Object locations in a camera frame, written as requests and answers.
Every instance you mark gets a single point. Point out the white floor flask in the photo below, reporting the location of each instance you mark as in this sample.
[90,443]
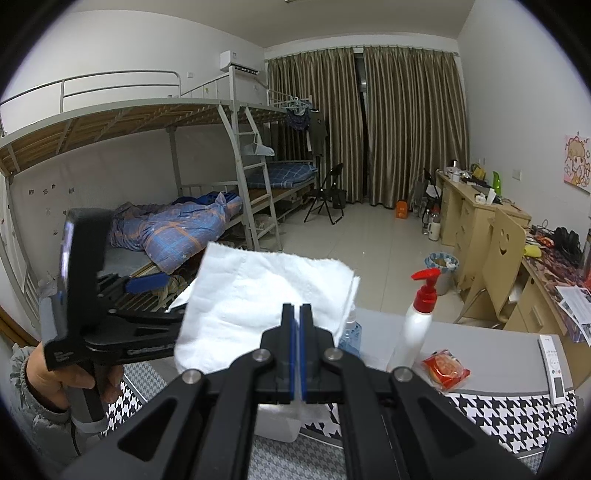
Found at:
[434,230]

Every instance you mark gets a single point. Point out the printed paper sheets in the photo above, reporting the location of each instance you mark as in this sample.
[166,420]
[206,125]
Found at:
[575,309]

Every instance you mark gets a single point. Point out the green bottle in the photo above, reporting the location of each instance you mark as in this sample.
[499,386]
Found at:
[497,183]

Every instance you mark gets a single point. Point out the blue plaid quilt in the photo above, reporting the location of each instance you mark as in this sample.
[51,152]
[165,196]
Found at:
[184,226]

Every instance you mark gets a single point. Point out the white air conditioner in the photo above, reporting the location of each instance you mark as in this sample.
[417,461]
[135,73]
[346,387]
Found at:
[238,61]

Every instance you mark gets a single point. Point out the brown curtain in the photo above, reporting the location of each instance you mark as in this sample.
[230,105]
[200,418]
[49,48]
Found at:
[318,78]
[415,129]

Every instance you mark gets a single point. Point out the black headphones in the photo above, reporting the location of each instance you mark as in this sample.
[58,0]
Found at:
[567,242]

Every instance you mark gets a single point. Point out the blue trash bin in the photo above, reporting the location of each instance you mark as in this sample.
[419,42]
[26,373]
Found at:
[441,277]

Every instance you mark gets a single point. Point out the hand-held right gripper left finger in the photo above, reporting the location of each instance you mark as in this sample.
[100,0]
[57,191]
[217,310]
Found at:
[289,350]

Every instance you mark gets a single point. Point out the person's left forearm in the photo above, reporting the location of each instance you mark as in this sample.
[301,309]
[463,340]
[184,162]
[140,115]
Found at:
[37,434]

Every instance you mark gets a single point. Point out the orange floor container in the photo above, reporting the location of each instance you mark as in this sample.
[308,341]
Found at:
[401,210]

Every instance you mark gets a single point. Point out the person's left hand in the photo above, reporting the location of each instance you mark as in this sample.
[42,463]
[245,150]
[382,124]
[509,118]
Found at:
[46,383]

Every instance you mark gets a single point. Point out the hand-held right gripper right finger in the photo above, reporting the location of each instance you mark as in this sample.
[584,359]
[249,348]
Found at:
[305,350]

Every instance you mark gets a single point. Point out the hanging dark clothes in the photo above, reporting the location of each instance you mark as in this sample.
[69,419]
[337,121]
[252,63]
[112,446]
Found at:
[316,129]

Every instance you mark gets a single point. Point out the white remote control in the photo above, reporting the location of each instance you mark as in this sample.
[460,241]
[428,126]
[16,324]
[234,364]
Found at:
[551,364]

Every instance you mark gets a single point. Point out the grey metal bunk bed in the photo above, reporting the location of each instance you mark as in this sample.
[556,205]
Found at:
[138,115]
[295,191]

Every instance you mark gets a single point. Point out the grey folding chair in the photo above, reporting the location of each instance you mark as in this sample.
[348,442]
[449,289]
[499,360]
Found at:
[427,191]

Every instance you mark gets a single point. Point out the light wooden desk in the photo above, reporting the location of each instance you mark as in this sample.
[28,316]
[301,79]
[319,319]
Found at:
[466,217]

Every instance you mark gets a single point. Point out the yellow soft item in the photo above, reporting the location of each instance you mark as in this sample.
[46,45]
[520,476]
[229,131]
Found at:
[532,250]

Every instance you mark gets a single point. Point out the black folding chair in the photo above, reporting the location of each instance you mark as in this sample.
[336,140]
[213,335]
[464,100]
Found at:
[333,174]

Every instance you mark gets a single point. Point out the wooden desk printed mat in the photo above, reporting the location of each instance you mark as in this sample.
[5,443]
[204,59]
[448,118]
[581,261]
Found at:
[540,304]

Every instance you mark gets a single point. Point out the blue plaid mattress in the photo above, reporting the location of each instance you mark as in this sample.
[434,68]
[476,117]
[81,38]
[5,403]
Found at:
[281,174]

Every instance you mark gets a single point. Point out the blue spray bottle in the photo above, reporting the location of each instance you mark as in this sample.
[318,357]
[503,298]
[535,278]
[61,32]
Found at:
[351,338]

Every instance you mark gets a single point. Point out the cartoon wall poster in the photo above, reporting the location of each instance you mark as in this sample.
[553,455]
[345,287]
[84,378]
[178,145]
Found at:
[577,161]

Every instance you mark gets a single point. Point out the white hanging bag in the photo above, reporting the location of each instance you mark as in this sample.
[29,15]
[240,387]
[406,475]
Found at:
[258,148]

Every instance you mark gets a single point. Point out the white foam box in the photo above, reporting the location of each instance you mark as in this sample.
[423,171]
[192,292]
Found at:
[277,424]

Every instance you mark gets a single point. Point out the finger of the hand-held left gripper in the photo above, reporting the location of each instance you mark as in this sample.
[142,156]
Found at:
[147,314]
[147,282]

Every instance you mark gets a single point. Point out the wooden chair smiley cutout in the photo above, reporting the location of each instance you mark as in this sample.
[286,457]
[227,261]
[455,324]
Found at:
[505,244]

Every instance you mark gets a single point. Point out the white paper towel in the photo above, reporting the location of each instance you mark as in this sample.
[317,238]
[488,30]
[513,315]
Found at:
[240,300]

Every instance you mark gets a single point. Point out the houndstooth tablecloth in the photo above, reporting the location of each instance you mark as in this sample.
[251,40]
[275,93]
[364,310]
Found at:
[508,415]

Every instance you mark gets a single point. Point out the white pump bottle red cap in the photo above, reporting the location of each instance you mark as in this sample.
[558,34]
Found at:
[413,332]

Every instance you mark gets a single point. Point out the red snack packet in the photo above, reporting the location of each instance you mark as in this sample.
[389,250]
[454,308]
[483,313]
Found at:
[445,369]

